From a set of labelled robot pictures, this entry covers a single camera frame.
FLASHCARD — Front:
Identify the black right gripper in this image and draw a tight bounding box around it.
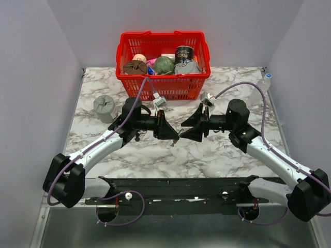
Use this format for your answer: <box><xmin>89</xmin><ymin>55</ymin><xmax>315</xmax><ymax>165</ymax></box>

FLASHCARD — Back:
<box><xmin>180</xmin><ymin>102</ymin><xmax>235</xmax><ymax>143</ymax></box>

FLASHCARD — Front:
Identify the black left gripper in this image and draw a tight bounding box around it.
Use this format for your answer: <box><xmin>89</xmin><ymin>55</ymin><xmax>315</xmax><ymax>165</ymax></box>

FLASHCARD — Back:
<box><xmin>133</xmin><ymin>110</ymin><xmax>179</xmax><ymax>141</ymax></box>

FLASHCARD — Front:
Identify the black head key bunch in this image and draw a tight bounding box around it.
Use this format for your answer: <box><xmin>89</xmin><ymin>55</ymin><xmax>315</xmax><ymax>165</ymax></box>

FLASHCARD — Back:
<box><xmin>135</xmin><ymin>130</ymin><xmax>146</xmax><ymax>142</ymax></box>

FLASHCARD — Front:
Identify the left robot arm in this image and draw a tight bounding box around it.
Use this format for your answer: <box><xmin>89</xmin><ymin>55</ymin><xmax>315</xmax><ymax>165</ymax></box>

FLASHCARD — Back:
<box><xmin>42</xmin><ymin>95</ymin><xmax>179</xmax><ymax>208</ymax></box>

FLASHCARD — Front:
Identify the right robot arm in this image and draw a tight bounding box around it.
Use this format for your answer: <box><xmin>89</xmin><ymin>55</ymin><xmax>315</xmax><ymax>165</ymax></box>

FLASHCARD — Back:
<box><xmin>181</xmin><ymin>99</ymin><xmax>330</xmax><ymax>222</ymax></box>

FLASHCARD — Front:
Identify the red plastic basket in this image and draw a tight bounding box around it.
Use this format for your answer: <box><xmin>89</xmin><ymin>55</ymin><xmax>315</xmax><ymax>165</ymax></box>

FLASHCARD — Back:
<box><xmin>115</xmin><ymin>30</ymin><xmax>211</xmax><ymax>101</ymax></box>

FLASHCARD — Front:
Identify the grey wrapped roll in basket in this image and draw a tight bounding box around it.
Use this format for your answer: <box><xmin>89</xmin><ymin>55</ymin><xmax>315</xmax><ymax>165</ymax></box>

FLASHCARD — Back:
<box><xmin>174</xmin><ymin>61</ymin><xmax>201</xmax><ymax>75</ymax></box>

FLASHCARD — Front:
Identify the clear plastic bottle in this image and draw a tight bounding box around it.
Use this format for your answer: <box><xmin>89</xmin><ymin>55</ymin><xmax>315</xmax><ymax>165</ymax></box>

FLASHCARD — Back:
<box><xmin>249</xmin><ymin>73</ymin><xmax>272</xmax><ymax>104</ymax></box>

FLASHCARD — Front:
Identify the green round ball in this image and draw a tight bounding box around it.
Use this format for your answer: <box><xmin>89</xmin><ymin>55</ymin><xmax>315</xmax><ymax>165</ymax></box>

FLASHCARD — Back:
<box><xmin>153</xmin><ymin>56</ymin><xmax>174</xmax><ymax>75</ymax></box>

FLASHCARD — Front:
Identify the grey wrapped roll on table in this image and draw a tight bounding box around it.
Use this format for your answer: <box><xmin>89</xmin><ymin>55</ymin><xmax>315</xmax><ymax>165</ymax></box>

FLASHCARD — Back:
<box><xmin>93</xmin><ymin>95</ymin><xmax>117</xmax><ymax>123</ymax></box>

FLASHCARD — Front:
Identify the pink packet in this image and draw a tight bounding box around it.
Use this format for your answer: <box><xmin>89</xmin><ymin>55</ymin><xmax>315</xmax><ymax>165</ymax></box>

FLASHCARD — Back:
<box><xmin>146</xmin><ymin>58</ymin><xmax>157</xmax><ymax>75</ymax></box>

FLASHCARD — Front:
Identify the brown wrapped roll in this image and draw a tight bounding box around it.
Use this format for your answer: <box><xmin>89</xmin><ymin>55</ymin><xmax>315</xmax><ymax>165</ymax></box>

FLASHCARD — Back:
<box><xmin>123</xmin><ymin>60</ymin><xmax>148</xmax><ymax>75</ymax></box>

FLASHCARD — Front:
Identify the black can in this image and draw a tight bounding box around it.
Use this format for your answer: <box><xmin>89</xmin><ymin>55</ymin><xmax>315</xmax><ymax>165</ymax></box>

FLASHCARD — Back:
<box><xmin>175</xmin><ymin>45</ymin><xmax>194</xmax><ymax>65</ymax></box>

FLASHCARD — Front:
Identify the beige egg shaped object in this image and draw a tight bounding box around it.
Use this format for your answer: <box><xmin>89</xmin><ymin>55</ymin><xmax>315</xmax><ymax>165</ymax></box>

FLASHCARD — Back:
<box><xmin>132</xmin><ymin>53</ymin><xmax>147</xmax><ymax>63</ymax></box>

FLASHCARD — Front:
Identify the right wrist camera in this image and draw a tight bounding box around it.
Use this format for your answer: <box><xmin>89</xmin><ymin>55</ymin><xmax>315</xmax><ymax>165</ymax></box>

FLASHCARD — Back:
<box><xmin>200</xmin><ymin>92</ymin><xmax>217</xmax><ymax>111</ymax></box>

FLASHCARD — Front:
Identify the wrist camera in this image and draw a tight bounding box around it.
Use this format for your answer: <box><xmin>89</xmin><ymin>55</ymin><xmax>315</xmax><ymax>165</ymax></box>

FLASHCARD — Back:
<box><xmin>153</xmin><ymin>92</ymin><xmax>167</xmax><ymax>111</ymax></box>
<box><xmin>200</xmin><ymin>92</ymin><xmax>217</xmax><ymax>111</ymax></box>

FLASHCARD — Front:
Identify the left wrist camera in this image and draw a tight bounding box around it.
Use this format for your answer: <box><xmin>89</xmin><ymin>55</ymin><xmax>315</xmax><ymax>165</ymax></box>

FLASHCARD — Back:
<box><xmin>153</xmin><ymin>92</ymin><xmax>167</xmax><ymax>111</ymax></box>

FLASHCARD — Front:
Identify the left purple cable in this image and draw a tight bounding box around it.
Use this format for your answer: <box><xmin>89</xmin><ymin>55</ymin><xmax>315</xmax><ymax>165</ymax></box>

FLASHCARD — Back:
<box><xmin>47</xmin><ymin>76</ymin><xmax>158</xmax><ymax>227</ymax></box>

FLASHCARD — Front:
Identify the purple cable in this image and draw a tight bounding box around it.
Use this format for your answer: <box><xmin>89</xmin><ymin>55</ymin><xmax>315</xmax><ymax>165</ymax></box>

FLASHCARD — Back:
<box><xmin>47</xmin><ymin>76</ymin><xmax>158</xmax><ymax>227</ymax></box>
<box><xmin>213</xmin><ymin>82</ymin><xmax>331</xmax><ymax>225</ymax></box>

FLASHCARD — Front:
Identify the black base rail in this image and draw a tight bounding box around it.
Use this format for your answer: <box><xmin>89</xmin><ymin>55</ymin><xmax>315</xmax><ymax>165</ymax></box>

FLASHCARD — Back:
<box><xmin>85</xmin><ymin>178</ymin><xmax>271</xmax><ymax>220</ymax></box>

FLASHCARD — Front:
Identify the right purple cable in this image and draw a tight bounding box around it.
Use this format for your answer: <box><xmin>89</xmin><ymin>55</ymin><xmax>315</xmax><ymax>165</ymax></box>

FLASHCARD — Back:
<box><xmin>213</xmin><ymin>82</ymin><xmax>331</xmax><ymax>225</ymax></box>

